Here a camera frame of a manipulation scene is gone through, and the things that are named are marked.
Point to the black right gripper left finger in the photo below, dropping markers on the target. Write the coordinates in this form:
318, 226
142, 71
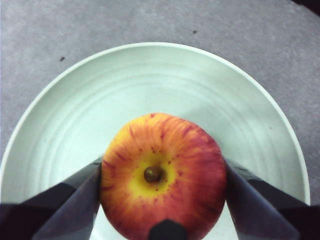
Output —
50, 215

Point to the red yellow apple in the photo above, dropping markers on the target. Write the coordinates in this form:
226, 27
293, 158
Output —
175, 200

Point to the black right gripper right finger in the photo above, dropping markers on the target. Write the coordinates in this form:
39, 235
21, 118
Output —
270, 215

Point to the green plate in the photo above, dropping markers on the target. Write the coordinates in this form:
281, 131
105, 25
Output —
160, 87

